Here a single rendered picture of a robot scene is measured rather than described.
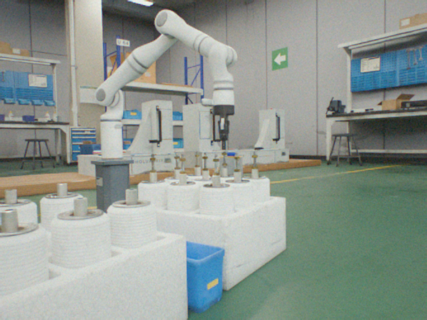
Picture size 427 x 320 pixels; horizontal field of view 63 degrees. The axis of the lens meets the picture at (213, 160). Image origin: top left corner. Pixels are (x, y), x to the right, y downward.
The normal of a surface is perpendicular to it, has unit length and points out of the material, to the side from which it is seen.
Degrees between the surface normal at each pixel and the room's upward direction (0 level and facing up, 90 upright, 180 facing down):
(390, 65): 90
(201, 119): 90
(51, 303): 90
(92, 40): 90
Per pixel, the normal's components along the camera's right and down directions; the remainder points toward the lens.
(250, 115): -0.76, 0.05
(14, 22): 0.65, 0.03
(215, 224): -0.55, 0.05
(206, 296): 0.83, 0.05
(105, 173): -0.11, 0.05
